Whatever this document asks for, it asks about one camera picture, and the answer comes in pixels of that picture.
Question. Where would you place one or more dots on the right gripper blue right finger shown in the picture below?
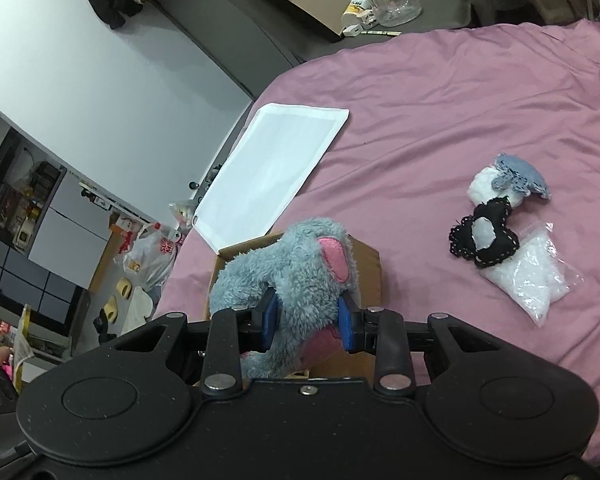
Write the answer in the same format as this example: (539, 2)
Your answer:
(357, 327)

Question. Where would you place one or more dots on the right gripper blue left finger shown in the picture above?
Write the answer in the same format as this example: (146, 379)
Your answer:
(257, 325)

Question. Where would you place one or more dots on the grey plush toy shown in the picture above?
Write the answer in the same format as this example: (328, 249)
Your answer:
(309, 267)

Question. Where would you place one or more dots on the black lace-trimmed pad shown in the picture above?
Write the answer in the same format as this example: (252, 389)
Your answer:
(483, 237)

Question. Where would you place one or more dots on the clear bag white filling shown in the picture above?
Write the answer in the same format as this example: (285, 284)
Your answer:
(535, 276)

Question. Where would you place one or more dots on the brown cardboard box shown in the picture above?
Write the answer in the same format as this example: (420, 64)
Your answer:
(290, 290)

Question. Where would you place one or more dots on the white plastic shopping bag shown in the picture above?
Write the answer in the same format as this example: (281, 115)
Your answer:
(152, 255)

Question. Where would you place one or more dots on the yellow slippers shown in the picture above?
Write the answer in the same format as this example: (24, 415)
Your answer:
(123, 291)

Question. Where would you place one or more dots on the white flat pillowcase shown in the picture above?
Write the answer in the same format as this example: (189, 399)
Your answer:
(276, 154)

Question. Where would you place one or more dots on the blue-grey crochet piece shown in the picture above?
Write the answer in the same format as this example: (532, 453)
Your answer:
(517, 174)

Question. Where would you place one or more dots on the pink bed sheet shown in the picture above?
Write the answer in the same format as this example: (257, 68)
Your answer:
(426, 113)

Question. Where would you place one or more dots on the white supplement bottle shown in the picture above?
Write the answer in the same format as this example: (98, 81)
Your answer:
(358, 17)

